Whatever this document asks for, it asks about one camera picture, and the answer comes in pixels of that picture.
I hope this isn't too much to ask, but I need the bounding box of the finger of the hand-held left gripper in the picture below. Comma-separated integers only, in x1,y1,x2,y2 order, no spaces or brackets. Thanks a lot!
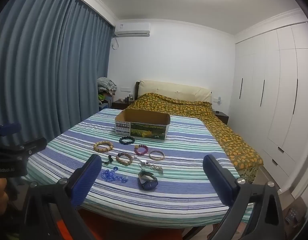
0,137,47,157
0,122,22,136

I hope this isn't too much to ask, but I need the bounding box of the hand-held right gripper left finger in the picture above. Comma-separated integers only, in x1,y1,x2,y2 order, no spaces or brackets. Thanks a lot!
22,154,103,240

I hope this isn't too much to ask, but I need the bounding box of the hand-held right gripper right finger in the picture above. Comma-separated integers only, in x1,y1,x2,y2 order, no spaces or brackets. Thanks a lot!
203,154,287,240

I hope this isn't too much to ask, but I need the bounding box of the blue crystal bead bracelet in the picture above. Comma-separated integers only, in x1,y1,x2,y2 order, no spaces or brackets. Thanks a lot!
101,166,128,183

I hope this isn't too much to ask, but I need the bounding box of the dark green bead string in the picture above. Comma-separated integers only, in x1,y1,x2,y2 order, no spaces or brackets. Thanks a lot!
102,154,115,166

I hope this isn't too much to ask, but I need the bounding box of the silver chain necklace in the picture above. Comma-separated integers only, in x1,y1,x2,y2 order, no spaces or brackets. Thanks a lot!
135,156,165,176

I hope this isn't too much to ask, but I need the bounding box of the dark blue wristwatch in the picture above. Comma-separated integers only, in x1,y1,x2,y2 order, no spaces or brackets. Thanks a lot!
138,170,159,191

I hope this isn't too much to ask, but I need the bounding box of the printed cardboard box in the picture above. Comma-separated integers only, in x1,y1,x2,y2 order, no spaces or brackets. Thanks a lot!
115,109,171,141

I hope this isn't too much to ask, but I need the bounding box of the blue green striped bedsheet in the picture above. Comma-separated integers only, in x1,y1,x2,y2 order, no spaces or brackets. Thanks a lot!
26,109,254,228

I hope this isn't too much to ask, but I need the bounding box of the yellow patterned blanket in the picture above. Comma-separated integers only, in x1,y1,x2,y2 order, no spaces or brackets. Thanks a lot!
130,92,264,184

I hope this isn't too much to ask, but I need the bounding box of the dark wooden nightstand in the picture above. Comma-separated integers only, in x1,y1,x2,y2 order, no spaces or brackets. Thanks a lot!
111,99,133,110
212,110,230,126

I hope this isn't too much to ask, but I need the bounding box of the woven straw bangle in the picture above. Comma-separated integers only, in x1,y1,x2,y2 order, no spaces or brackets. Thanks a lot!
148,150,165,161

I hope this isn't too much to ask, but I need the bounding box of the blue curtain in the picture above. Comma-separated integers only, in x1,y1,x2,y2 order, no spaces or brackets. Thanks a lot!
0,0,112,153

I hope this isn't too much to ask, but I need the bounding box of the dark remote control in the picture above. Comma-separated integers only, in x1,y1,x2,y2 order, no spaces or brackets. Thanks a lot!
285,208,299,224

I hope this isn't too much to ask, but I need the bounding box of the pile of folded clothes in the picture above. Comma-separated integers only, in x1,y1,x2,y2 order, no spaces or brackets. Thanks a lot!
97,76,118,97

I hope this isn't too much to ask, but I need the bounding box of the cream padded headboard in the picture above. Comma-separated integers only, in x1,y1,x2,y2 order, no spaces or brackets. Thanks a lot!
139,80,212,103

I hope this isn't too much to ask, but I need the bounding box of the white wardrobe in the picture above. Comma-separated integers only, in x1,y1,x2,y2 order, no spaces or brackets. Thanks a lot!
235,21,308,207

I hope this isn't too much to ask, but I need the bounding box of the white air conditioner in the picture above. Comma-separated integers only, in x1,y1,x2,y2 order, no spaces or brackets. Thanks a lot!
114,22,151,37

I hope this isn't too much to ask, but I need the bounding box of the light wooden bead bracelet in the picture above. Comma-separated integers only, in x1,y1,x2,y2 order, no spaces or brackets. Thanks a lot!
93,141,114,153

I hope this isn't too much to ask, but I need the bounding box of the brown wooden bead bracelet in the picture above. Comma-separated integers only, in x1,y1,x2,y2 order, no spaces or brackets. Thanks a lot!
116,152,133,164

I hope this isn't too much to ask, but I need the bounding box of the black bead bracelet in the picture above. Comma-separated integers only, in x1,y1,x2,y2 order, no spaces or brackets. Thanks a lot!
119,136,136,145

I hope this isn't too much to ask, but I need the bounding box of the red bead bracelet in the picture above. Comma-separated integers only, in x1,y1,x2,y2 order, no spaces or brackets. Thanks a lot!
134,144,149,156

